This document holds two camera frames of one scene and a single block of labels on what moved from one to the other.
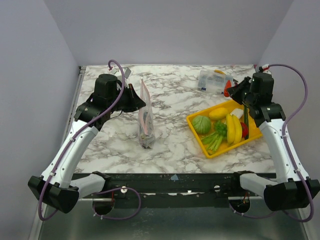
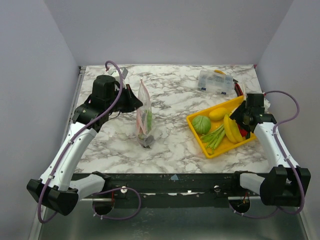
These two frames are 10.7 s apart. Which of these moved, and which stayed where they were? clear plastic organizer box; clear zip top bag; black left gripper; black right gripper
Moved: black right gripper
Stayed: clear plastic organizer box; clear zip top bag; black left gripper
